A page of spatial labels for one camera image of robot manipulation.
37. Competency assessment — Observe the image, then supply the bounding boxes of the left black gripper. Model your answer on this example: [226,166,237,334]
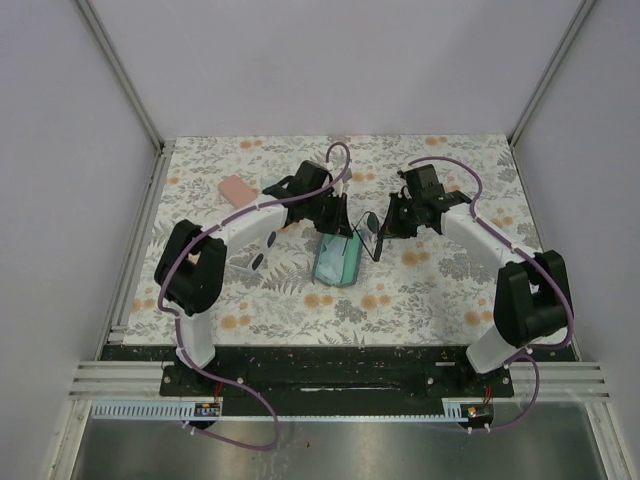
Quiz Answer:
[306,191,353,239]

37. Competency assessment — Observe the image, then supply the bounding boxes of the black sunglasses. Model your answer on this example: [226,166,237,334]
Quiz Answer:
[351,211,382,262]

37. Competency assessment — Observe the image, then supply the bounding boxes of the blue-grey glasses case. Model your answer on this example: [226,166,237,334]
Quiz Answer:
[312,234,362,288]

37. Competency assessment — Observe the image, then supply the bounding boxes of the pink glasses case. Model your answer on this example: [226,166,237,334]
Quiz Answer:
[218,175,257,209]

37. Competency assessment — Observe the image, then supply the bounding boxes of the blue cleaning cloth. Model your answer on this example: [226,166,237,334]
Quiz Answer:
[317,237,346,284]

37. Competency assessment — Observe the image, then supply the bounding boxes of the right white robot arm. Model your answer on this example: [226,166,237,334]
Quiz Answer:
[373,164,574,396]

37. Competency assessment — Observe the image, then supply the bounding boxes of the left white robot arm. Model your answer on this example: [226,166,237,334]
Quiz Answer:
[154,161,350,395]

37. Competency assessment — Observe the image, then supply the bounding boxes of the white sunglasses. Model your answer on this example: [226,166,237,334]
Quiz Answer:
[229,231,278,274]

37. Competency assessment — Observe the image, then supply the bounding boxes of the floral table mat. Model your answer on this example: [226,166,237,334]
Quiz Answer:
[123,134,540,346]

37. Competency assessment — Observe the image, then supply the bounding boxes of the blue cloth by pink case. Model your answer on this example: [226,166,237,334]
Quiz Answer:
[260,177,279,190]

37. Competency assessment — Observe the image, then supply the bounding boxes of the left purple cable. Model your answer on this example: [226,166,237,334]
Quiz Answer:
[157,143,352,450]

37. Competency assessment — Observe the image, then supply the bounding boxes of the purple cable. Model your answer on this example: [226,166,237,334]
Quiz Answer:
[404,157,575,435]
[157,143,352,450]

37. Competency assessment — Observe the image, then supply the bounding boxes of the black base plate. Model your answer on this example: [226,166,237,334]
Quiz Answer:
[159,344,516,416]

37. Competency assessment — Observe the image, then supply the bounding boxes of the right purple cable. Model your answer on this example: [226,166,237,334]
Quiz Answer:
[404,157,575,435]

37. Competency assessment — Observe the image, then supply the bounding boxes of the right white cable duct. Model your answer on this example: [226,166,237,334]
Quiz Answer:
[442,398,492,422]

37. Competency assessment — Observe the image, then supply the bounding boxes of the white cable duct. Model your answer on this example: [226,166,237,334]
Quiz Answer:
[442,398,492,422]
[92,397,224,420]

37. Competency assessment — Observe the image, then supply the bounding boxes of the left white cable duct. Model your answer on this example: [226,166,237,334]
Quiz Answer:
[92,397,224,420]

